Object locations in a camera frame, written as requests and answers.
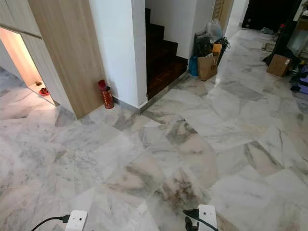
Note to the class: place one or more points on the red cylindrical tin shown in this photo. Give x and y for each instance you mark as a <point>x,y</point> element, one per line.
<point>107,97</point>

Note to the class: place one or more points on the brown paper bag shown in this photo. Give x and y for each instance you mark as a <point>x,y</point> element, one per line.
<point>207,67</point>

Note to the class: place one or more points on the blue bag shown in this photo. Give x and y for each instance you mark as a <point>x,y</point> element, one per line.
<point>193,66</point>

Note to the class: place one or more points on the dark wooden staircase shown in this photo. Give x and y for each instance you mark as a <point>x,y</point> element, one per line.
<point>161,65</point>

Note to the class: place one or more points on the black trolley with clutter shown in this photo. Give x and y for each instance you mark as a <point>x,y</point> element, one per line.
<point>203,45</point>

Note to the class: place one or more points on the plain brown cardboard box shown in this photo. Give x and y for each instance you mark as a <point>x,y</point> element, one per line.
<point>279,65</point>

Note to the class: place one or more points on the white paper sheets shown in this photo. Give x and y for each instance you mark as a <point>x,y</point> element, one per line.
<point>268,46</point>

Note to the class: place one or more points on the clear plastic bag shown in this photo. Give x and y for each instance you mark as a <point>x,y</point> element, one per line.
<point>214,30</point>

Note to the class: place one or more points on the small red bowl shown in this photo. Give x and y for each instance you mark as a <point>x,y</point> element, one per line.
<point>44,91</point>

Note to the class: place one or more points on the light wood cabinet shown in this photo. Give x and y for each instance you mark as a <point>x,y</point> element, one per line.
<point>67,48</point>

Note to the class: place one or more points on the wooden slatted panel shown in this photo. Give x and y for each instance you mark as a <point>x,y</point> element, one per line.
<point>220,10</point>

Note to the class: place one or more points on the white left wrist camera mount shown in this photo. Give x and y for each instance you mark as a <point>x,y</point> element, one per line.
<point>76,220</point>

